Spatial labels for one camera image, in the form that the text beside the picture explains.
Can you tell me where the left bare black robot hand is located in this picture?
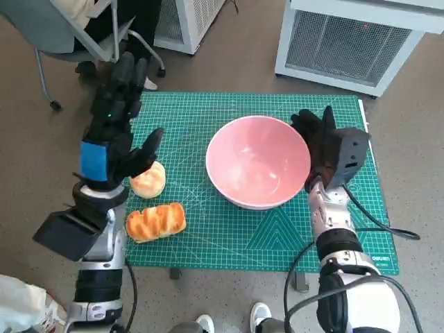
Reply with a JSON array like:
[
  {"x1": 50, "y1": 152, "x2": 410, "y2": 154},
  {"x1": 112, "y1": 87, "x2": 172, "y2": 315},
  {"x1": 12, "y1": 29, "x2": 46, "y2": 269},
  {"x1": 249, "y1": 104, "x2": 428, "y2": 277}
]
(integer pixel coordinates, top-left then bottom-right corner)
[{"x1": 78, "y1": 51, "x2": 166, "y2": 191}]

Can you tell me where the right black gloved robot hand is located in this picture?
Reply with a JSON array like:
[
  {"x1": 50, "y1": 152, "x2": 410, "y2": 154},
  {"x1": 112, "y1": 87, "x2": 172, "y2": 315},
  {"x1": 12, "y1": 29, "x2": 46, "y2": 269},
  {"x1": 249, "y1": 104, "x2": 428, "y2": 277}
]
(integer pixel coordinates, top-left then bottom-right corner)
[{"x1": 290, "y1": 105, "x2": 343, "y2": 191}]

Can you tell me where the pink bowl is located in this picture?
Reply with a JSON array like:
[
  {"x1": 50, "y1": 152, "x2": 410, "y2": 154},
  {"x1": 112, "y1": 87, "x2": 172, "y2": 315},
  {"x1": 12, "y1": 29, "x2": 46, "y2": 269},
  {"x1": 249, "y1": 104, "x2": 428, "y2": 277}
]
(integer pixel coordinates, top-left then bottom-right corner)
[{"x1": 205, "y1": 116, "x2": 312, "y2": 212}]

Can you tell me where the round toy bread bun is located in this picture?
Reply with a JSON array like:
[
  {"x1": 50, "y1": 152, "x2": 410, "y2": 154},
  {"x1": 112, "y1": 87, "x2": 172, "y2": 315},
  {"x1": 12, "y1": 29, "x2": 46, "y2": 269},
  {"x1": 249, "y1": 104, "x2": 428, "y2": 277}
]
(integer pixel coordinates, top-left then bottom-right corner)
[{"x1": 130, "y1": 160, "x2": 167, "y2": 199}]

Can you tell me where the long striped toy bread loaf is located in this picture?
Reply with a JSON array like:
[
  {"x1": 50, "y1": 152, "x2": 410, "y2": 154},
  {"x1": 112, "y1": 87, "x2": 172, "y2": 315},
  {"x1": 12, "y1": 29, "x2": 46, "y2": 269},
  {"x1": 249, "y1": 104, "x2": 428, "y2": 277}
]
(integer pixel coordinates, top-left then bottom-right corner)
[{"x1": 125, "y1": 202, "x2": 187, "y2": 244}]

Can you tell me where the large white mesh cabinet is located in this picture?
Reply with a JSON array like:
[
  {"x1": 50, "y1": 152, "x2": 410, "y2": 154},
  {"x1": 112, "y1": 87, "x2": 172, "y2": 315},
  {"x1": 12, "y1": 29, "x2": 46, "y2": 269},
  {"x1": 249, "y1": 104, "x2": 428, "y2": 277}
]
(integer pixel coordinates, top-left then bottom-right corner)
[{"x1": 275, "y1": 0, "x2": 444, "y2": 100}]

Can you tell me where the grey office chair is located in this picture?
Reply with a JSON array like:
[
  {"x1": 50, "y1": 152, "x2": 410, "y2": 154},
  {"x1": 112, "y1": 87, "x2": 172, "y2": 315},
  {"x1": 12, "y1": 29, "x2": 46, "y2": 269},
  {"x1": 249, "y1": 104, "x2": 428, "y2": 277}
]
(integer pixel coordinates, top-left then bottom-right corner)
[{"x1": 0, "y1": 0, "x2": 166, "y2": 112}]

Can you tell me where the green cutting mat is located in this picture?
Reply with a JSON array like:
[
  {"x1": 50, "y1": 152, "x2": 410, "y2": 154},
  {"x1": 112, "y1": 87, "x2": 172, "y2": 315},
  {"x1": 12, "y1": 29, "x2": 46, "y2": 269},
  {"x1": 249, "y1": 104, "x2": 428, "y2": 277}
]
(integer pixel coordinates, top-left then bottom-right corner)
[{"x1": 123, "y1": 91, "x2": 400, "y2": 277}]

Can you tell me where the small white mesh cabinet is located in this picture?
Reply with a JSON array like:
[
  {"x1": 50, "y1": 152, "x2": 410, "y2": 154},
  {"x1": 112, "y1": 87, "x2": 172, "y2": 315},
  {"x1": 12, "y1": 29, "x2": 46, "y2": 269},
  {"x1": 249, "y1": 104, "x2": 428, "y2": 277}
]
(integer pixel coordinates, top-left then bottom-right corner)
[{"x1": 153, "y1": 0, "x2": 226, "y2": 56}]

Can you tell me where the white shoe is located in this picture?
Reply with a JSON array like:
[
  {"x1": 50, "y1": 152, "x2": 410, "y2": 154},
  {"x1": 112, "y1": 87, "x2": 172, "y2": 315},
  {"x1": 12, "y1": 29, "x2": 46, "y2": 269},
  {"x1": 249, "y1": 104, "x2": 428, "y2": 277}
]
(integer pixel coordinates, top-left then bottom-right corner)
[
  {"x1": 196, "y1": 314, "x2": 215, "y2": 333},
  {"x1": 250, "y1": 301, "x2": 273, "y2": 329}
]

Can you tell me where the white bag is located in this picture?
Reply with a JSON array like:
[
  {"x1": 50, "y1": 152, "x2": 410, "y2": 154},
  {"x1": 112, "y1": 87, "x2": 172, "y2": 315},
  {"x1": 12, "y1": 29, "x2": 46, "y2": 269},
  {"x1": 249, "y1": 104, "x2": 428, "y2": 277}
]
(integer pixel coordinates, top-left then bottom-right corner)
[{"x1": 0, "y1": 273, "x2": 69, "y2": 333}]

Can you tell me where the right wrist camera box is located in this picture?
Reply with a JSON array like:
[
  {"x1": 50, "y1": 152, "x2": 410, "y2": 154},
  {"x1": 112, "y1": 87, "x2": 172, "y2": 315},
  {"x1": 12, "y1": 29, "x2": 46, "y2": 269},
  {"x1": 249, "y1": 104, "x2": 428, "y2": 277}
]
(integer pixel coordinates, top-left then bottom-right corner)
[{"x1": 327, "y1": 127, "x2": 371, "y2": 190}]

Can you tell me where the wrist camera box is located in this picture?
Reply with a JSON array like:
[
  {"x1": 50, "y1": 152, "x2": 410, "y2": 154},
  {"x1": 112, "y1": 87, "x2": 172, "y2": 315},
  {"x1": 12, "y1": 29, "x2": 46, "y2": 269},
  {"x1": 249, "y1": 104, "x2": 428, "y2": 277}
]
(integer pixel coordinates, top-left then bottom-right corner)
[
  {"x1": 327, "y1": 127, "x2": 371, "y2": 190},
  {"x1": 33, "y1": 206, "x2": 107, "y2": 261}
]

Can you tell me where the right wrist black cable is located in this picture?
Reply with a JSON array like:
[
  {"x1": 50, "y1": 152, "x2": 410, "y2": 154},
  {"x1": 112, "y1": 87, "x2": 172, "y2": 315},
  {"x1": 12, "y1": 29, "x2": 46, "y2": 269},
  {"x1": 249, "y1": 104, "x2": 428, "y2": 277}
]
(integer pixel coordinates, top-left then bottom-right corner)
[{"x1": 283, "y1": 189, "x2": 421, "y2": 333}]

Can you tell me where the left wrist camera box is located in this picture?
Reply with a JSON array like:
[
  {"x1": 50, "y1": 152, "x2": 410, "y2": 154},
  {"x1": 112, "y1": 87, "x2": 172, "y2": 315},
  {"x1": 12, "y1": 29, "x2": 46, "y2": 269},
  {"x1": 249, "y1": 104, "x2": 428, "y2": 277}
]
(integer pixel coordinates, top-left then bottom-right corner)
[{"x1": 33, "y1": 206, "x2": 107, "y2": 261}]

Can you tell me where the right shoulder black cable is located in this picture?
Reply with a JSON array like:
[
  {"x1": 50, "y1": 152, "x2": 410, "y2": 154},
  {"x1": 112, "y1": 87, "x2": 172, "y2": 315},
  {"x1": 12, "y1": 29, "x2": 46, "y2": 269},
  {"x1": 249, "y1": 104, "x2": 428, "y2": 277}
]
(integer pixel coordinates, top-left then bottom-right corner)
[{"x1": 286, "y1": 273, "x2": 424, "y2": 333}]

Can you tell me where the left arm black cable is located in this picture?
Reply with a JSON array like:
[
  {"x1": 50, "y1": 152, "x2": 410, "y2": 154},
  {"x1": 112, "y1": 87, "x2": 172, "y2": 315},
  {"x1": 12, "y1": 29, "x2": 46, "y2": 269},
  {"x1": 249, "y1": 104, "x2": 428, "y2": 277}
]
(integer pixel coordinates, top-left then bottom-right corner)
[{"x1": 124, "y1": 262, "x2": 139, "y2": 333}]

